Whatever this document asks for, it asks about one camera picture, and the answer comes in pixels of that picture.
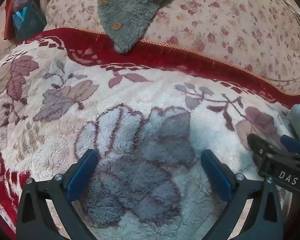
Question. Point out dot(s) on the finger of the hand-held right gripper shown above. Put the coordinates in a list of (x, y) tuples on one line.
[(258, 146), (293, 143)]

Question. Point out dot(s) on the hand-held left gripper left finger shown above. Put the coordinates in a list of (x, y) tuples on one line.
[(82, 175)]

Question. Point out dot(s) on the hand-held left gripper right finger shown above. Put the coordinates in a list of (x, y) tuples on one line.
[(216, 177)]

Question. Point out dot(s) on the red and white floral blanket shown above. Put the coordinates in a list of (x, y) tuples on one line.
[(150, 97)]

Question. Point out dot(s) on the pink floral quilt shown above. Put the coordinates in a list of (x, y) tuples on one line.
[(227, 22)]

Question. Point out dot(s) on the blue plastic bag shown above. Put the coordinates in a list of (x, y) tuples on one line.
[(27, 22)]

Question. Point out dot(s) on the red cloth bag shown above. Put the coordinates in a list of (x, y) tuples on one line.
[(9, 17)]

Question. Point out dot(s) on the grey fleece garment with buttons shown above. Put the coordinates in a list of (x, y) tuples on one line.
[(130, 7)]

